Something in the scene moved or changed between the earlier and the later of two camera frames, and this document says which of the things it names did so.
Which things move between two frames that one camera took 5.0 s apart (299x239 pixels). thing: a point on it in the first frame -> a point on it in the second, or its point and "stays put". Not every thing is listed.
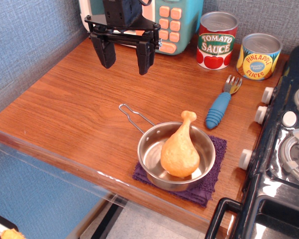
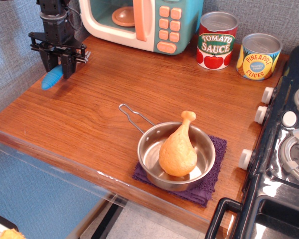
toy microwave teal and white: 179,22 stays put
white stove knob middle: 260,114 stays put
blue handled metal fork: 221,101 -> 54,76
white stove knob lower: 245,159 stays put
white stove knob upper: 267,94 stays put
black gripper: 123,19 -> 60,36
